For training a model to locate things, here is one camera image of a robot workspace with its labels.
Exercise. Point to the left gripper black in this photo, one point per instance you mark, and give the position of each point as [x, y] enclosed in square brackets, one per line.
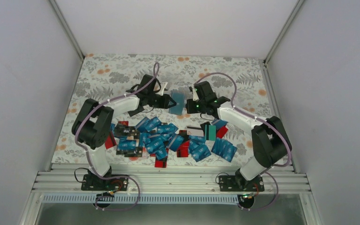
[163, 104]

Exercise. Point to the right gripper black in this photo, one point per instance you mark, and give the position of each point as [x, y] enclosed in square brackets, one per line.
[190, 108]

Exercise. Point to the blue leather card holder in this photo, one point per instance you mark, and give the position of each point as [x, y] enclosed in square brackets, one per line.
[179, 99]

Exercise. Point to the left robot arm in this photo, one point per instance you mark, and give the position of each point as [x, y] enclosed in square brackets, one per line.
[92, 125]

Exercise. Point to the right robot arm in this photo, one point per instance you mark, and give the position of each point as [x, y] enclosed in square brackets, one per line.
[269, 138]

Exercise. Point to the teal black stripe card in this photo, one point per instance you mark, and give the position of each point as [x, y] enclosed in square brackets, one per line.
[210, 132]

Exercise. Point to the red card right side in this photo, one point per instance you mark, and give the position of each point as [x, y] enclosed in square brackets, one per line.
[220, 133]

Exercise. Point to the red card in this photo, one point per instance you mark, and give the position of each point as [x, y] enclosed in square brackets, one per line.
[220, 133]
[160, 163]
[110, 141]

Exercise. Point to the black visa card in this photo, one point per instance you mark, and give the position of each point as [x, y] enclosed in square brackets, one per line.
[122, 131]

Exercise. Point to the blue cards right stack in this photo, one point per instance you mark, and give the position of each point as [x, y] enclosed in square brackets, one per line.
[224, 149]

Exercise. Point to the red card front centre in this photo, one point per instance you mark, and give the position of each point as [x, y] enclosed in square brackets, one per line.
[160, 163]

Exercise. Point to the red card left side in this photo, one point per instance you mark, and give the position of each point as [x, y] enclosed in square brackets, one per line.
[110, 141]

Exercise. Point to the floral patterned table mat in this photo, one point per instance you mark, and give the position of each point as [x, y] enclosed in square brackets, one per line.
[105, 76]

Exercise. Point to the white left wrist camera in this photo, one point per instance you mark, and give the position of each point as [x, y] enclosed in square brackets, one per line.
[162, 88]

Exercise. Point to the aluminium rail frame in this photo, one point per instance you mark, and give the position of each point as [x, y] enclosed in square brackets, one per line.
[170, 180]

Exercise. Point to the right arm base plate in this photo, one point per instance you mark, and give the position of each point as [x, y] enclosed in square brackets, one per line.
[232, 183]

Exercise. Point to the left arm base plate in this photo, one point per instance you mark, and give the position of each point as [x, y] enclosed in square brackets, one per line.
[91, 182]

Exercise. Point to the grey perforated cable duct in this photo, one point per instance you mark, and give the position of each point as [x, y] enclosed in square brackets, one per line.
[142, 199]

